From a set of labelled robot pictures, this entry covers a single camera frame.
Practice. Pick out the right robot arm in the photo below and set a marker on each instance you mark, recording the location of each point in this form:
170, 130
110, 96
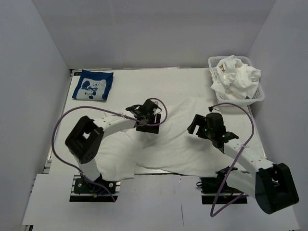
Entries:
270, 184

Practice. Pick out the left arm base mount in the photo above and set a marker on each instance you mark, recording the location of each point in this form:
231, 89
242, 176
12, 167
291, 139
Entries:
83, 191

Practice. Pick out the pile of white t-shirts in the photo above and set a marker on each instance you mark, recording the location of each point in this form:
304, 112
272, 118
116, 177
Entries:
234, 79

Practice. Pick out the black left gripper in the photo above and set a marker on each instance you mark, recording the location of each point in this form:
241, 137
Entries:
150, 129

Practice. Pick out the folded blue printed t-shirt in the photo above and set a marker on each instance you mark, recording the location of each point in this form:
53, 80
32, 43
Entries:
93, 86

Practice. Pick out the white t-shirt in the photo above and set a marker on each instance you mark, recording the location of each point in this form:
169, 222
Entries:
173, 149

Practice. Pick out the white plastic laundry basket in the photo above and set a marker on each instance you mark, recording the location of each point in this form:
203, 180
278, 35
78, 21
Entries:
258, 96

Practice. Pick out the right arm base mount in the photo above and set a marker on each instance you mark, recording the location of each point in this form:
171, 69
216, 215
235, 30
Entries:
209, 188

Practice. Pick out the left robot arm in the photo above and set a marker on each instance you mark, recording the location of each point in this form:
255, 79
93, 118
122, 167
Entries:
84, 140

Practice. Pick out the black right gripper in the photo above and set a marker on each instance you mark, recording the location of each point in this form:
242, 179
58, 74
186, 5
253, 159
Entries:
199, 120

